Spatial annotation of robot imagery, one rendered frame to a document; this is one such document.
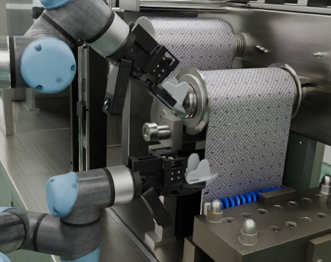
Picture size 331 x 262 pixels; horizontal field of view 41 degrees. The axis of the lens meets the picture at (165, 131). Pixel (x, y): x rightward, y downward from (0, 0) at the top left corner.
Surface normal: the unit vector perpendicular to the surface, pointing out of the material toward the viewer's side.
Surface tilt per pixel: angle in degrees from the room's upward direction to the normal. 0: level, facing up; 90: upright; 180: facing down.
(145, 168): 90
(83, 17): 104
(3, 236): 71
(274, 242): 0
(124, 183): 61
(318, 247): 90
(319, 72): 90
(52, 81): 89
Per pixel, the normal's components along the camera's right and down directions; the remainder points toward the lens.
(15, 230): 0.95, -0.27
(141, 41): 0.49, 0.29
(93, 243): 0.73, 0.24
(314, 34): -0.87, 0.11
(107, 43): 0.15, 0.63
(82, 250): 0.25, 0.30
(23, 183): 0.05, -0.95
